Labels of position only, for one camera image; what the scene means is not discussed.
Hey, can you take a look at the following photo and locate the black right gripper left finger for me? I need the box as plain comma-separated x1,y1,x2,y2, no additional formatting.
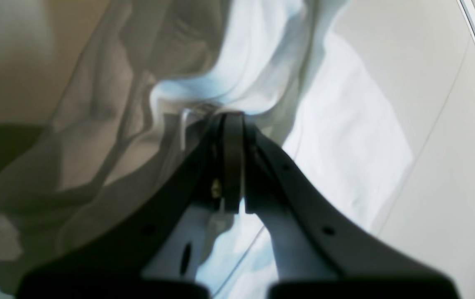
17,112,244,299

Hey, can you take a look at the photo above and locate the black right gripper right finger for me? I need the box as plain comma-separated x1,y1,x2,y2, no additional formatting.
244,123,459,299

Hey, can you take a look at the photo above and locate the white T-shirt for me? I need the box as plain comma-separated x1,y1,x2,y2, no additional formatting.
0,0,412,296

